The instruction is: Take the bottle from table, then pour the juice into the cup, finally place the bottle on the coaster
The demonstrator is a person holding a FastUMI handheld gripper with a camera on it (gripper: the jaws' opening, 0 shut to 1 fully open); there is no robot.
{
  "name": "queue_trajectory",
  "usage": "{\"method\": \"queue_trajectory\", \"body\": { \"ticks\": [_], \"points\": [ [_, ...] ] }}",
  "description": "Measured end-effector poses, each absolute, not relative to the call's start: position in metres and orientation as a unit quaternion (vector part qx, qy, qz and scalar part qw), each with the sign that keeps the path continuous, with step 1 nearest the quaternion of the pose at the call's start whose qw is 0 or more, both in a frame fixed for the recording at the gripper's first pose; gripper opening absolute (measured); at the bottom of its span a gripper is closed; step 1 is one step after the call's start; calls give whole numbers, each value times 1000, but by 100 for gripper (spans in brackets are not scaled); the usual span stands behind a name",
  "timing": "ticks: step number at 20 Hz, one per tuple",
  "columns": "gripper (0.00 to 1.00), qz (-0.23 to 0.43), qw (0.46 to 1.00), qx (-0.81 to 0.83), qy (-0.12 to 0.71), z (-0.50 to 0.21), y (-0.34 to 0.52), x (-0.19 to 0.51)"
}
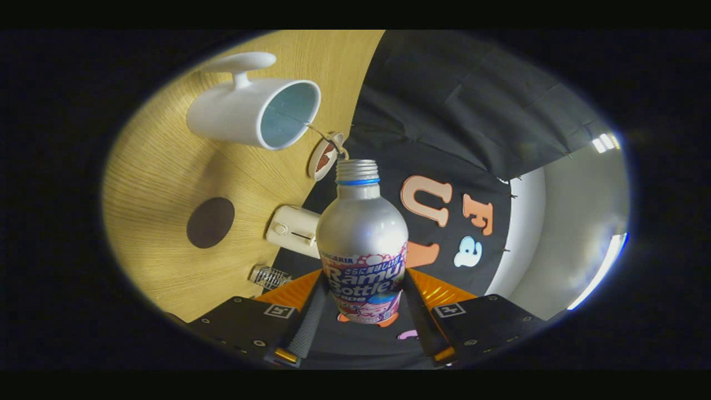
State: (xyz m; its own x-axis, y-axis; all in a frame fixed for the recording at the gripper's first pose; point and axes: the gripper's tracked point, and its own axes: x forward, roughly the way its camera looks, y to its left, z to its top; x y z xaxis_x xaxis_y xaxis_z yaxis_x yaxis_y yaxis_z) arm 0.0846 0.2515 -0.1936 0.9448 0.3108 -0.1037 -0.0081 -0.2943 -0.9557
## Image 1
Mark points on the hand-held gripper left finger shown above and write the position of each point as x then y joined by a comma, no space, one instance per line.
308,328

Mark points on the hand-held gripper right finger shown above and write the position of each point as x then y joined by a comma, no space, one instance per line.
425,325

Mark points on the silver juice bottle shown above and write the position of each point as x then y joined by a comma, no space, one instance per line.
361,233

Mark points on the dark brown round coaster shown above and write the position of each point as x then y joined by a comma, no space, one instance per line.
210,222

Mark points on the white cup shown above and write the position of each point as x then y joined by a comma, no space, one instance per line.
228,119

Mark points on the white toaster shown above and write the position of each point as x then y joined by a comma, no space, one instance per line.
291,230

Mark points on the white oval plate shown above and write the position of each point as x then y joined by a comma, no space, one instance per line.
318,166

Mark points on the red-brown food piece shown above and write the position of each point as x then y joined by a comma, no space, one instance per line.
325,153

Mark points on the wooden table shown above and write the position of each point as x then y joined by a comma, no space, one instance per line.
166,166

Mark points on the small ceiling light panel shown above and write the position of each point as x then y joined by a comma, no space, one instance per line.
604,142

